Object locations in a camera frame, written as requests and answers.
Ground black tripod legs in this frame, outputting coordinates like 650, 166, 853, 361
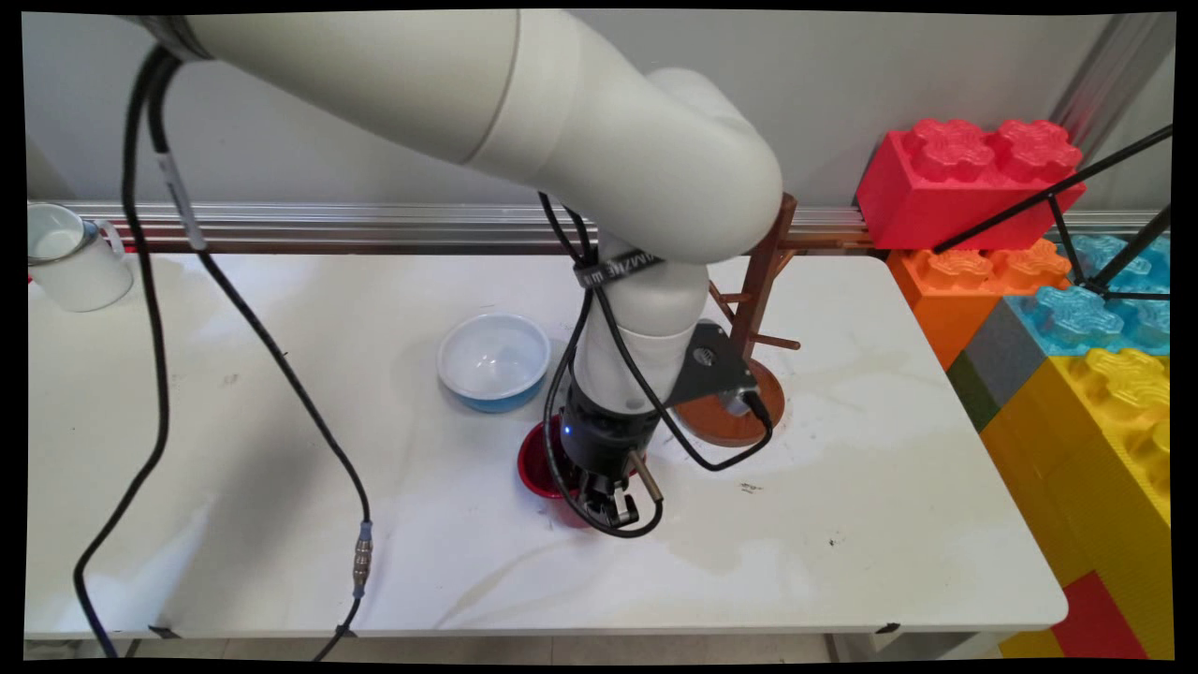
931, 125, 1174, 306

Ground big blue toy brick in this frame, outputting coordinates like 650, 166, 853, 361
1003, 234, 1172, 359

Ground aluminium rail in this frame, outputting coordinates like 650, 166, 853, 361
28, 198, 1171, 256

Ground brown wooden mug tree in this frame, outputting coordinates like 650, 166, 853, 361
674, 193, 803, 448

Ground big red toy brick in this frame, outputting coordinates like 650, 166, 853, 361
855, 117, 1088, 252

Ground white and blue bowl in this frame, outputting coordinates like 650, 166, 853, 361
436, 312, 552, 414

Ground red speckled mug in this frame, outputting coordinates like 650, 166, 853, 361
517, 417, 647, 533

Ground long black cable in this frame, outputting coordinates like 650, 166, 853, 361
73, 47, 183, 660

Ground big yellow toy brick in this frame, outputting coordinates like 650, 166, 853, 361
980, 347, 1173, 658

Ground flat red toy brick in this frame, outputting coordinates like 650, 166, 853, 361
1048, 572, 1148, 661

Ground black strap with white print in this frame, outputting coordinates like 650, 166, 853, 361
572, 247, 664, 290

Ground white enamel mug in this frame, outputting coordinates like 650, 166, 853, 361
27, 202, 135, 314

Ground black cable with metal connector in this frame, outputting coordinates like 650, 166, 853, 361
145, 56, 375, 663

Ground big grey toy brick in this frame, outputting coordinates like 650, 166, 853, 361
963, 298, 1051, 413

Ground big orange toy brick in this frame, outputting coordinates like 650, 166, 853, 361
886, 239, 1072, 372

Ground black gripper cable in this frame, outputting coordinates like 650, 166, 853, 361
541, 281, 667, 541

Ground big green toy brick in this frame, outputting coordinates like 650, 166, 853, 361
945, 353, 1002, 433

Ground black camera cable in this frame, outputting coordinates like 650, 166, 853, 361
537, 191, 778, 474

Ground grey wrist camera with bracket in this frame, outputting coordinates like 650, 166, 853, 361
666, 320, 762, 418

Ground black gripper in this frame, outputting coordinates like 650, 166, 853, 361
559, 379, 662, 531

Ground aluminium post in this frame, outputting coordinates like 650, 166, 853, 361
1048, 13, 1176, 162

